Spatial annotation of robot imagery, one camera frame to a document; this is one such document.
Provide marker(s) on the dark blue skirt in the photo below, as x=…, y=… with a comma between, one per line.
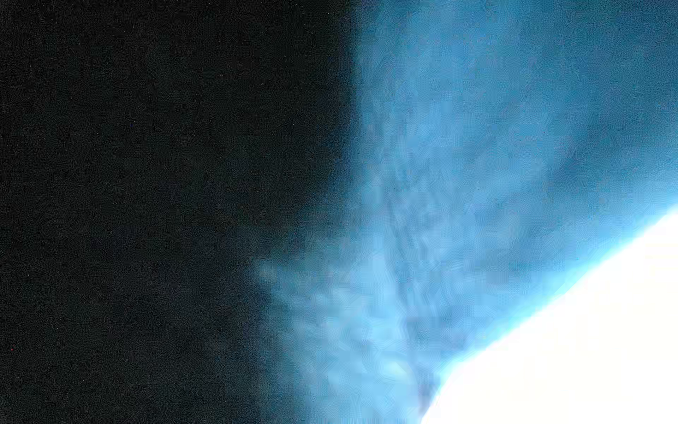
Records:
x=305, y=211

